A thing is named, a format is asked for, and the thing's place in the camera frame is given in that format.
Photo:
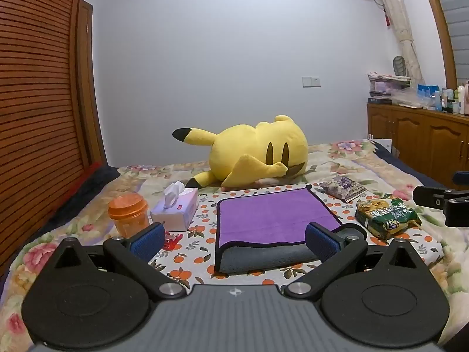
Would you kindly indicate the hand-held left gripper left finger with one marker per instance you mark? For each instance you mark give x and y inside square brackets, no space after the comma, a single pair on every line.
[148,241]

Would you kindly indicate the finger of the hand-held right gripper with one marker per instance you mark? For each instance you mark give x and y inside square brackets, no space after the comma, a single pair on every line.
[462,177]
[428,196]

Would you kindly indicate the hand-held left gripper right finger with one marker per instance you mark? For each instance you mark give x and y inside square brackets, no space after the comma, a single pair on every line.
[319,241]

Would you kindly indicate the purple and grey towel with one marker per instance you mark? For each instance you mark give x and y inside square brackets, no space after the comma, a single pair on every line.
[267,216]

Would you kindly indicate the red small packet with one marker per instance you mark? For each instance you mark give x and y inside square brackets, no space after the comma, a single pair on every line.
[172,242]

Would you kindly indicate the dark blue mattress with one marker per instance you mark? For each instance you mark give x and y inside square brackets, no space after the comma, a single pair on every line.
[414,170]

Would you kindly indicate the orange plastic jar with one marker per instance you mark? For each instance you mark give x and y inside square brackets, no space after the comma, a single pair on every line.
[128,216]

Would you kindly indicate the pink tissue box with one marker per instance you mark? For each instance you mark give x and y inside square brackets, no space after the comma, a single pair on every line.
[176,209]

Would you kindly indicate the green snack packet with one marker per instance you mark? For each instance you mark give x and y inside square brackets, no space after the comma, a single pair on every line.
[386,216]

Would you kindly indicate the wooden cabinet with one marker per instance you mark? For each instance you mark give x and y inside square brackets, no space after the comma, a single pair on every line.
[421,139]

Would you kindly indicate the orange fruit print cloth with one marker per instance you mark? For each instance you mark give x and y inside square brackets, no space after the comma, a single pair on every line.
[205,238]

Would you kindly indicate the purple snack packet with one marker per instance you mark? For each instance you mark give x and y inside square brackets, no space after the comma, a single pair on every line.
[342,187]

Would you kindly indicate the white cardboard box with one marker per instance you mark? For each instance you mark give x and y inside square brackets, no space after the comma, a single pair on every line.
[381,144]

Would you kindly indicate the group of toiletry bottles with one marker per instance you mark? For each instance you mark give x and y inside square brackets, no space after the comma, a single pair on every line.
[445,97]

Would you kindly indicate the floral bed blanket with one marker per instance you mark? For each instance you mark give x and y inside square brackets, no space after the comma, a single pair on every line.
[66,234]

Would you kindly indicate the yellow plush toy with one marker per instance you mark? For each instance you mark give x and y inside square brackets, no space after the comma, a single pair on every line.
[252,154]

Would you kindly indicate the grey hand fan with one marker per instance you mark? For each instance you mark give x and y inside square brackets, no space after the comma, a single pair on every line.
[399,66]

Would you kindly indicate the window blinds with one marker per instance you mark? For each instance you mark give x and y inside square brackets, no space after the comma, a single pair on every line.
[452,14]

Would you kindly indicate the cream curtain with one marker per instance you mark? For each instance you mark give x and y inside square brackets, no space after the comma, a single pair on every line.
[399,25]

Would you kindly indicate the wooden slatted wardrobe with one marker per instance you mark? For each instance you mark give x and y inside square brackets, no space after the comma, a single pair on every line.
[36,99]

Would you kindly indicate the white wall switch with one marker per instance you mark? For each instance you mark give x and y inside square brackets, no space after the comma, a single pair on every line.
[311,81]

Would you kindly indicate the red wall ornament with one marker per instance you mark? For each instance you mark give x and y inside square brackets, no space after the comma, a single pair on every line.
[385,16]

